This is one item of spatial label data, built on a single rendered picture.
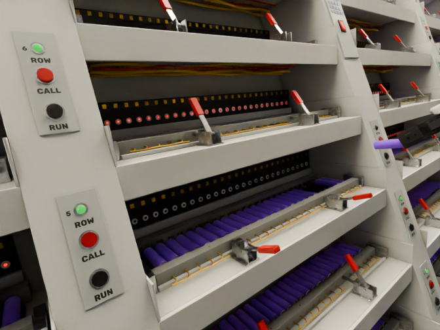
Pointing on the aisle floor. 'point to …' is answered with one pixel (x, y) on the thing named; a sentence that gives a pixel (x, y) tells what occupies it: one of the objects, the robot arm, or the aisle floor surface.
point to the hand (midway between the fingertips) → (414, 135)
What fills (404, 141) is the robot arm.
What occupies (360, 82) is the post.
